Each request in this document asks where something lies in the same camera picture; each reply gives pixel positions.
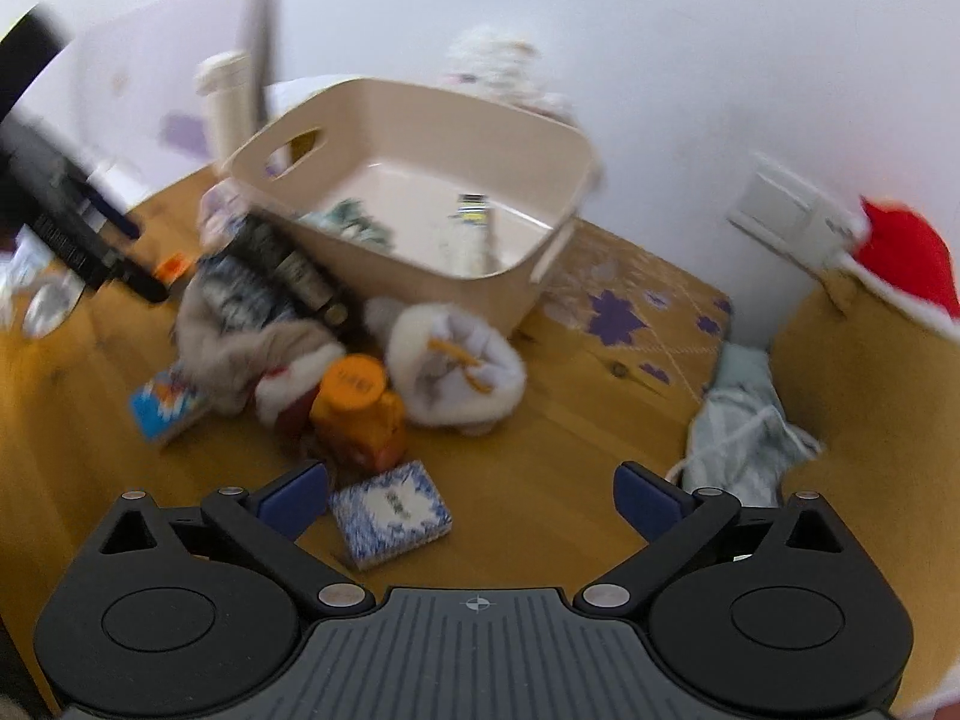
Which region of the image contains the blue gingham cloth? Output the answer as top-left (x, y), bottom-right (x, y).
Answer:
top-left (197, 254), bottom-right (298, 332)

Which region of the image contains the white fluffy hat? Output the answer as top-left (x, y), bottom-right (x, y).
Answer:
top-left (363, 298), bottom-right (527, 434)

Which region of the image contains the brown plush with red hat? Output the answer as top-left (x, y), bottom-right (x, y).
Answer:
top-left (771, 199), bottom-right (958, 717)

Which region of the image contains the blue white tissue pack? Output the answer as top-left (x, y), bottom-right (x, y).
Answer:
top-left (329, 460), bottom-right (452, 571)

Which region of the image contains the brown corduroy garment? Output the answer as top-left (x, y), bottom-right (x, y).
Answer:
top-left (226, 213), bottom-right (368, 348)

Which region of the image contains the white wall switch socket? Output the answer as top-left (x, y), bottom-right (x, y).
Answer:
top-left (727, 153), bottom-right (867, 273)

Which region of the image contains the beige plastic storage bin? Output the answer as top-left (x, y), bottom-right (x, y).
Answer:
top-left (226, 78), bottom-right (599, 333)

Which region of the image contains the purple flower table mat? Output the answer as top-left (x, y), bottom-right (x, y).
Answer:
top-left (535, 221), bottom-right (732, 408)

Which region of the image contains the beige fleece garment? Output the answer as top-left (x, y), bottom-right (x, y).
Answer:
top-left (174, 277), bottom-right (347, 416)

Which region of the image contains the white thermos bottle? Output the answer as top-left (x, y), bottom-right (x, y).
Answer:
top-left (195, 50), bottom-right (257, 171)

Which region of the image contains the light blue striped cloth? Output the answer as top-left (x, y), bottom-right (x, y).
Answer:
top-left (667, 343), bottom-right (822, 507)

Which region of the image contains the small tube in bin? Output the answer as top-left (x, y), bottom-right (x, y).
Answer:
top-left (451, 193), bottom-right (496, 278)

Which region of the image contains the white plush sheep toy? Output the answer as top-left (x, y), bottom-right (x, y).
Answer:
top-left (441, 25), bottom-right (574, 125)

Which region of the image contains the orange plastic bottle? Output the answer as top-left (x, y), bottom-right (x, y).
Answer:
top-left (309, 355), bottom-right (407, 475)

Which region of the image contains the orange small clip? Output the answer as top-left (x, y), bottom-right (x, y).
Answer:
top-left (153, 252), bottom-right (195, 288)

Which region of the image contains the white leaning board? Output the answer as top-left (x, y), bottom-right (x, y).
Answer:
top-left (71, 0), bottom-right (277, 185)

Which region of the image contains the red white santa hat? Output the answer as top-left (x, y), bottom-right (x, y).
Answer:
top-left (254, 343), bottom-right (347, 457)

